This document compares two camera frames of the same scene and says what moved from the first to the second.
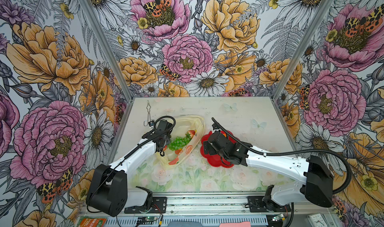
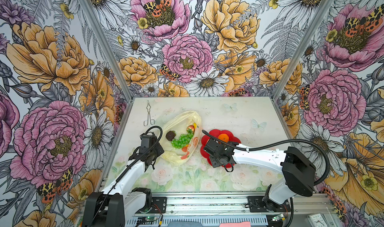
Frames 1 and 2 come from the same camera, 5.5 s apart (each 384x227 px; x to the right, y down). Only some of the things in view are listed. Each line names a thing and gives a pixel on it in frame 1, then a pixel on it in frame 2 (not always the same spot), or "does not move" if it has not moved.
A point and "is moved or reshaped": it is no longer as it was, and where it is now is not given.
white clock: x=317 y=220 does not move
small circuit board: x=147 y=218 does not move
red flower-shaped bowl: x=215 y=160 does not move
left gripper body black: x=167 y=141 → x=157 y=151
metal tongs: x=146 y=122 does not move
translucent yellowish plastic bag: x=187 y=131 is moved or reshaped
